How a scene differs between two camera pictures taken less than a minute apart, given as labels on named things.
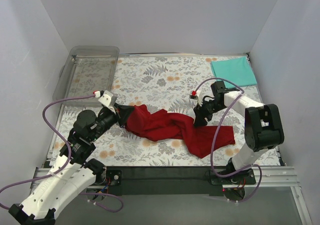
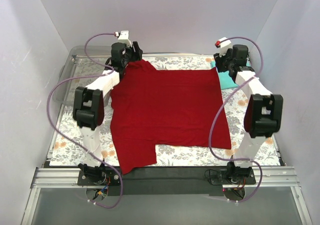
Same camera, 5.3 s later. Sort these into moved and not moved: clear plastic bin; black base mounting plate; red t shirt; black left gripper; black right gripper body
Moved: black left gripper; black right gripper body; red t shirt
Not moved: black base mounting plate; clear plastic bin
